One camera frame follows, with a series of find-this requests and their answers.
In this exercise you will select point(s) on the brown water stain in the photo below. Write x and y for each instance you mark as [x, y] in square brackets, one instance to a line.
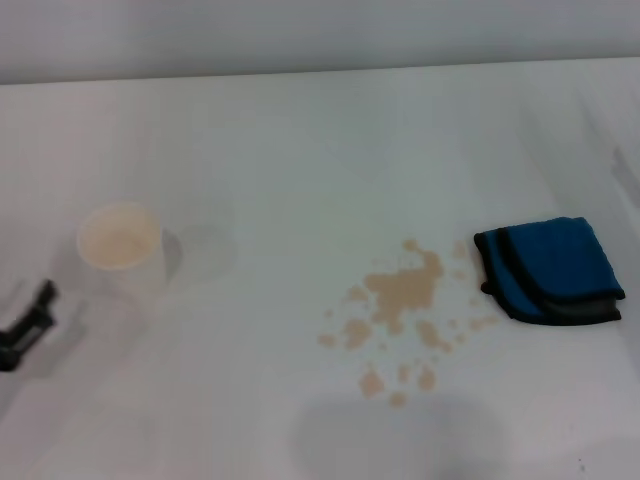
[400, 292]

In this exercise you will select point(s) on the white paper cup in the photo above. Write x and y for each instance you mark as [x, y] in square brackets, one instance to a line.
[122, 250]

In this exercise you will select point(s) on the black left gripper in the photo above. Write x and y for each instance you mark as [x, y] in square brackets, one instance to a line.
[7, 355]

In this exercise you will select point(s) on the blue rag with black trim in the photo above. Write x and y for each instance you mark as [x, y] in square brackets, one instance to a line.
[550, 265]

